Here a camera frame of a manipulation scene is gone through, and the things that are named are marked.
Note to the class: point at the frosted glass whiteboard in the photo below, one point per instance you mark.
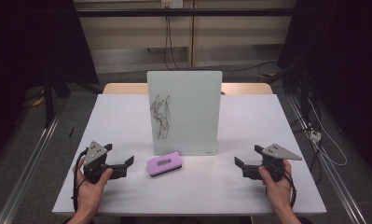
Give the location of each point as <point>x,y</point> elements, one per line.
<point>190,112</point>

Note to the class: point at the white wall socket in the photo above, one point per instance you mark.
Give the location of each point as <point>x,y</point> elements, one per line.
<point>172,3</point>

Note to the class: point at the wooden wall post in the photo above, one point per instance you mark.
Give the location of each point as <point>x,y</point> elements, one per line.
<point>191,34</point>

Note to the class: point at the black metal stand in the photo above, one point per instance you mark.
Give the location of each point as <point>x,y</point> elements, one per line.
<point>48,99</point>

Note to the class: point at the person's right hand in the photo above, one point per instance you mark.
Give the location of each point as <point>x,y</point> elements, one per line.
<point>278,193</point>

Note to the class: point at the white power strip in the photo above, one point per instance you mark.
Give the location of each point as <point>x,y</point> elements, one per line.
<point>315,135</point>

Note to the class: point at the white table cover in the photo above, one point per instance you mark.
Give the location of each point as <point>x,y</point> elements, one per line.
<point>118,124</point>

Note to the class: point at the black curtain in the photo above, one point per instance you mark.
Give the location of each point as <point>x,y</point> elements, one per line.
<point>345,62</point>
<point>25,46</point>

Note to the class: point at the aluminium floor rail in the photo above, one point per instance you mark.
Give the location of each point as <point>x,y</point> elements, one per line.
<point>333,174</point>
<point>28,174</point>

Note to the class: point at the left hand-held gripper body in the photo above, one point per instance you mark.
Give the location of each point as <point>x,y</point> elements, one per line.
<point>95,154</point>

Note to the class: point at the person's left hand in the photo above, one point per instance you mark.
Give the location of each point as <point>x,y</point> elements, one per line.
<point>89,194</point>

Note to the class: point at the wooden table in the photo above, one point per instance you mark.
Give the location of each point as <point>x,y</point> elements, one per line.
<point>124,88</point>

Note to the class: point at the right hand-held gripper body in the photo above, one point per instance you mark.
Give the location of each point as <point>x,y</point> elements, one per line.
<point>275,161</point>

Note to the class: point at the black horizontal bar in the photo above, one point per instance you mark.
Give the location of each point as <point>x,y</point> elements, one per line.
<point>127,12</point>

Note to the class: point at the purple board eraser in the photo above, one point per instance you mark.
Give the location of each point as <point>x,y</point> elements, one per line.
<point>164,163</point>

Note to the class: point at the black marker pen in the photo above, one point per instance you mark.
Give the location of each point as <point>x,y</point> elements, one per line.
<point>71,132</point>

